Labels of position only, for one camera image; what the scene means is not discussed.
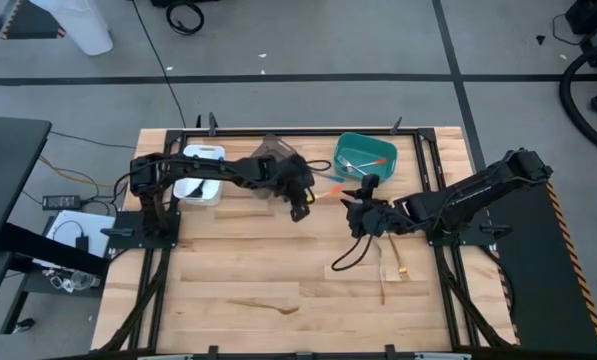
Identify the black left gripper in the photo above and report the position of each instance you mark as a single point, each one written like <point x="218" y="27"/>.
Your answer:
<point x="298" y="180"/>

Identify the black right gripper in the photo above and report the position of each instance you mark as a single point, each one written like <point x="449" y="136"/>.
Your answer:
<point x="375" y="217"/>

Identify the grey translucent bin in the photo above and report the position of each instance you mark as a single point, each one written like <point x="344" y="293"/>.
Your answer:
<point x="278" y="146"/>

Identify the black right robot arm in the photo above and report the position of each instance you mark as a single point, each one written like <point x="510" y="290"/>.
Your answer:
<point x="478" y="187"/>

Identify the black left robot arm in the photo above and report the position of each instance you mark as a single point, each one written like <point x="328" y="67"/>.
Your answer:
<point x="203" y="170"/>

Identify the teal plastic bin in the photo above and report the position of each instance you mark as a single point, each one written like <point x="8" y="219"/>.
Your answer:
<point x="363" y="145"/>

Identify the white plastic bin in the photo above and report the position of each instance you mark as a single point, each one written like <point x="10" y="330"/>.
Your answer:
<point x="210" y="192"/>

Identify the white flat pad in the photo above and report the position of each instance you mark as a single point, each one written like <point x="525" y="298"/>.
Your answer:
<point x="98" y="225"/>

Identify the large black hazard-striped platform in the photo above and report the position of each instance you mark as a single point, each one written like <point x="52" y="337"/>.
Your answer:
<point x="543" y="280"/>

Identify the small black charger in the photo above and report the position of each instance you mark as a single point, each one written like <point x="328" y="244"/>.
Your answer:
<point x="82" y="243"/>

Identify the black power adapter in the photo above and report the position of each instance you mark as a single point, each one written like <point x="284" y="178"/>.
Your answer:
<point x="60" y="202"/>

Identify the clear glass items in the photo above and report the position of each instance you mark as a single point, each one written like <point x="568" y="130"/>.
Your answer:
<point x="80" y="281"/>

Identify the small black triangle scrap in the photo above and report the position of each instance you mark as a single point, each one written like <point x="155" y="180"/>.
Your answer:
<point x="541" y="39"/>

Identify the white draped object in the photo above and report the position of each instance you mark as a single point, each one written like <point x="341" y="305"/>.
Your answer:
<point x="83" y="30"/>

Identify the black desk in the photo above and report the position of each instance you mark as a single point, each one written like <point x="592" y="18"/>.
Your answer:
<point x="8" y="175"/>

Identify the small black hazard-striped mat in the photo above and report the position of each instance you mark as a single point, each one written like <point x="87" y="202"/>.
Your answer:
<point x="28" y="25"/>

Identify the black metal table frame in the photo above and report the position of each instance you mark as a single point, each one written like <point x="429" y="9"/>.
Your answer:
<point x="413" y="133"/>

